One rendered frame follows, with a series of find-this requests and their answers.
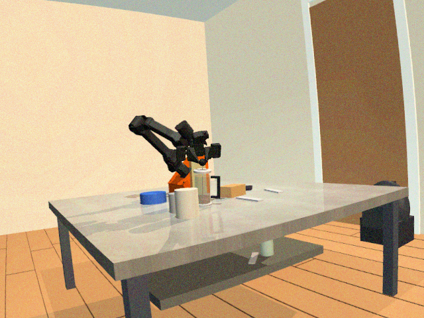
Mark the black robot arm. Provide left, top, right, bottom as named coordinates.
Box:
left=129, top=115, right=209, bottom=178

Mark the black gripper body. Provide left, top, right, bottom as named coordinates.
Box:
left=176, top=139, right=221, bottom=161

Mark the dark grey flat shelf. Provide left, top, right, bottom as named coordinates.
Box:
left=147, top=237, right=324, bottom=311

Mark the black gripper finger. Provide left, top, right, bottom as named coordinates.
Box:
left=205, top=146, right=212, bottom=163
left=187, top=148, right=199, bottom=163

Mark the cream cylinder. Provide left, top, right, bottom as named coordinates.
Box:
left=174, top=187, right=199, bottom=219

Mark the blue cylinder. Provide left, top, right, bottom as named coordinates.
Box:
left=140, top=191, right=167, bottom=205

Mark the grey cylinder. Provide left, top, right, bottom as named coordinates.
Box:
left=168, top=193, right=176, bottom=213

